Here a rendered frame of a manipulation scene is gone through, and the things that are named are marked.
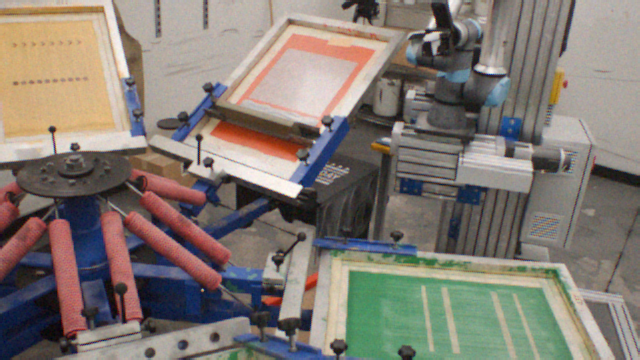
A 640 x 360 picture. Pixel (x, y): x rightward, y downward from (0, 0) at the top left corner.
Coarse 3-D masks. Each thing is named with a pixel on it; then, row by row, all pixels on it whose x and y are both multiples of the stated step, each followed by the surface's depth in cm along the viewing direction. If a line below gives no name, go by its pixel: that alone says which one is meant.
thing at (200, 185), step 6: (198, 180) 203; (198, 186) 202; (204, 186) 201; (210, 186) 201; (204, 192) 199; (180, 204) 199; (186, 204) 198; (204, 204) 201; (192, 210) 197; (198, 210) 200
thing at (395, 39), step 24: (288, 24) 258; (312, 24) 251; (336, 24) 245; (360, 24) 241; (264, 48) 249; (384, 48) 228; (240, 72) 241; (360, 96) 216; (192, 144) 223; (264, 168) 206
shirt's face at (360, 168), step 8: (328, 160) 267; (336, 160) 267; (344, 160) 268; (352, 160) 269; (360, 160) 269; (352, 168) 261; (360, 168) 261; (368, 168) 261; (376, 168) 262; (344, 176) 252; (352, 176) 253; (360, 176) 253; (312, 184) 243; (320, 184) 243; (328, 184) 244; (336, 184) 244; (344, 184) 245; (320, 192) 237; (328, 192) 237; (336, 192) 238; (320, 200) 230
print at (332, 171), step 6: (330, 162) 265; (324, 168) 258; (330, 168) 259; (336, 168) 259; (342, 168) 260; (324, 174) 253; (330, 174) 253; (336, 174) 253; (342, 174) 254; (318, 180) 247; (324, 180) 247; (330, 180) 248
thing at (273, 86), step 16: (288, 48) 249; (304, 48) 246; (320, 48) 243; (272, 64) 245; (288, 64) 242; (304, 64) 240; (256, 80) 241; (272, 80) 239; (288, 80) 236; (256, 96) 235; (272, 96) 233; (288, 96) 230; (224, 128) 229; (240, 128) 226; (240, 144) 221
